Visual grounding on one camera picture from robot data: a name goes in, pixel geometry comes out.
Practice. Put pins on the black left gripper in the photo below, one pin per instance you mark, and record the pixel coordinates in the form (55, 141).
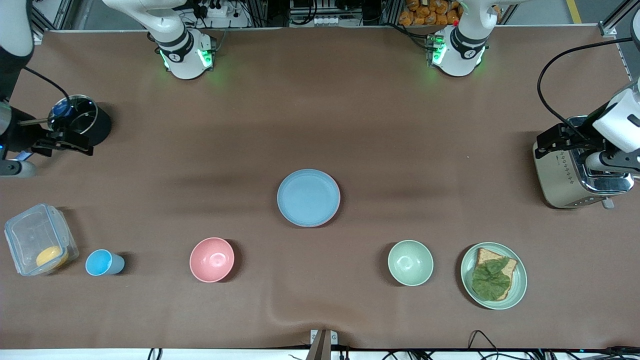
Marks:
(588, 134)

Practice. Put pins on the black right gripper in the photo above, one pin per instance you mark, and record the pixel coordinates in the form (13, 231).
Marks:
(21, 136)

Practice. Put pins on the blue plate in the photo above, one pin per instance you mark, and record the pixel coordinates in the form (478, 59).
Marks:
(308, 198)

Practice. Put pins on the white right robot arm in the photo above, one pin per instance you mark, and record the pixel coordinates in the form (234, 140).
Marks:
(180, 47)

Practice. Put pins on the silver toaster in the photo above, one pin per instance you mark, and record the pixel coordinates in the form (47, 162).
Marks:
(555, 175)

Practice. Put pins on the small blue round object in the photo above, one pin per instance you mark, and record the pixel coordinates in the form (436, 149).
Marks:
(61, 110)

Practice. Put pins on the glass pot lid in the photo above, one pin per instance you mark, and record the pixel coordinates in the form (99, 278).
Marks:
(84, 114)

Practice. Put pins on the black pot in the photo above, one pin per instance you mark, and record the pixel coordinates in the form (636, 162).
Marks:
(102, 127)

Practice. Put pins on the clear plastic container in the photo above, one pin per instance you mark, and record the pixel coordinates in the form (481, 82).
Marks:
(30, 235)

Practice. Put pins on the yellow round fruit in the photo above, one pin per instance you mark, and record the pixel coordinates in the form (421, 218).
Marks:
(51, 257)

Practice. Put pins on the blue cup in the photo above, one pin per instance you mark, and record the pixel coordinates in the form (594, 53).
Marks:
(100, 263)

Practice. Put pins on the bread slice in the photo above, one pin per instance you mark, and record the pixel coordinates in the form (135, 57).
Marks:
(486, 256)

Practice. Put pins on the green plate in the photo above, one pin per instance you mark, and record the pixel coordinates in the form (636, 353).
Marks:
(520, 282)

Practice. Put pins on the green lettuce leaf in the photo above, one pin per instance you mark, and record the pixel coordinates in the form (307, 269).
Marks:
(490, 281)

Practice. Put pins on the bag of orange snacks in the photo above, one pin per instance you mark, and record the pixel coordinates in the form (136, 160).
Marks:
(430, 12)

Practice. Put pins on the green bowl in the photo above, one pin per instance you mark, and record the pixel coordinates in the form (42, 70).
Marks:
(410, 263)

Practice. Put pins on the pink bowl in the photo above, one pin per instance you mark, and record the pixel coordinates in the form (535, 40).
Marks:
(212, 260)

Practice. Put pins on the white power strip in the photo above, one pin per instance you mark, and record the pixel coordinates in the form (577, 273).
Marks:
(328, 22)
(216, 10)

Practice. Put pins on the brown tablecloth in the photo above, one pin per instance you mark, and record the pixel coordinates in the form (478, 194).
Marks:
(350, 110)

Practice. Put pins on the aluminium frame profile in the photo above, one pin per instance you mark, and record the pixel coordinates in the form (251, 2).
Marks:
(608, 27)

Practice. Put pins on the metal camera mount clamp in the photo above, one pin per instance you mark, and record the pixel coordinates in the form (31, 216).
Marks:
(321, 347)

